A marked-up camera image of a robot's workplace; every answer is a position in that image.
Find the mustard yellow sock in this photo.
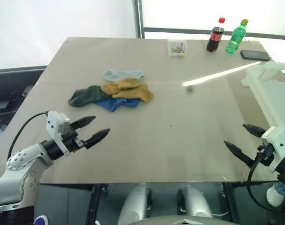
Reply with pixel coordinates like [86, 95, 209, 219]
[100, 77, 154, 103]

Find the black table leg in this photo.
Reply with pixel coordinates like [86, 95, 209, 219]
[222, 182, 236, 222]
[85, 184, 102, 225]

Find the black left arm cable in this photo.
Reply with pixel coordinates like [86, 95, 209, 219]
[7, 112, 49, 163]

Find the black smartphone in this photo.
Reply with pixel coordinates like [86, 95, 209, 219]
[240, 49, 271, 62]

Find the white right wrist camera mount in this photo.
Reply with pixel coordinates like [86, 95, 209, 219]
[261, 126, 285, 173]

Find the dark side bench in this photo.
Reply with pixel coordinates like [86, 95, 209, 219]
[0, 65, 48, 126]

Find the dark green sock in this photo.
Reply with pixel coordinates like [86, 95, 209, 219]
[68, 85, 110, 108]

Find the grey window frame rail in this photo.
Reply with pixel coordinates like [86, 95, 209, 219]
[143, 27, 285, 41]

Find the white shoe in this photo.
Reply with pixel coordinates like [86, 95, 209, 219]
[266, 185, 285, 208]

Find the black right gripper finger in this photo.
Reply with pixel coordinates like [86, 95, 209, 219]
[223, 140, 256, 168]
[242, 123, 267, 139]

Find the green bottle with yellow cap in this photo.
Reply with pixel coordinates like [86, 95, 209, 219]
[225, 18, 249, 54]

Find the clear plastic box with pins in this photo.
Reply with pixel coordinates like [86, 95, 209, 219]
[167, 39, 188, 57]

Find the silver rounded robot leg shell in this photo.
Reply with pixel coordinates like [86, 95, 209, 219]
[118, 183, 153, 225]
[177, 185, 214, 219]

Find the purple shoe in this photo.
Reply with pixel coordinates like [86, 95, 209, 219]
[33, 216, 48, 225]

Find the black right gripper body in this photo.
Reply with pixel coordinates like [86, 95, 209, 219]
[252, 142, 277, 168]

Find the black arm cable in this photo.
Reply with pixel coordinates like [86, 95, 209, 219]
[247, 150, 285, 213]
[7, 112, 49, 163]

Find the blue sock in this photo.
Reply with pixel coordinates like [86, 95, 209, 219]
[93, 97, 141, 113]

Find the cola bottle with red cap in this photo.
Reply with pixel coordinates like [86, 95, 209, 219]
[206, 17, 226, 53]

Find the pale grey-blue sock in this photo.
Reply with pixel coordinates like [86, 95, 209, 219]
[102, 69, 145, 83]

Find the blue plaid trouser leg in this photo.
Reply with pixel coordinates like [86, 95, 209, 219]
[273, 182, 285, 195]

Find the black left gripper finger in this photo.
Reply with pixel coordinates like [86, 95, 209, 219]
[70, 116, 97, 130]
[84, 128, 111, 150]

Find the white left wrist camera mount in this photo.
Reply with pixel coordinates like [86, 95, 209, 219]
[46, 111, 71, 157]

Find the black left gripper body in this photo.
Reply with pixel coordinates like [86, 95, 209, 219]
[61, 127, 86, 152]

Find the white plastic bin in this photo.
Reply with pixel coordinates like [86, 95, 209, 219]
[240, 61, 285, 132]

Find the grey window frame post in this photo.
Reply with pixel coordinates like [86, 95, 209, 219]
[132, 0, 145, 39]

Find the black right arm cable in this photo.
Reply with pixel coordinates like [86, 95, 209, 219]
[247, 150, 285, 213]

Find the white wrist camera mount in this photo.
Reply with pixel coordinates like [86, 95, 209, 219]
[46, 111, 71, 157]
[261, 126, 285, 173]

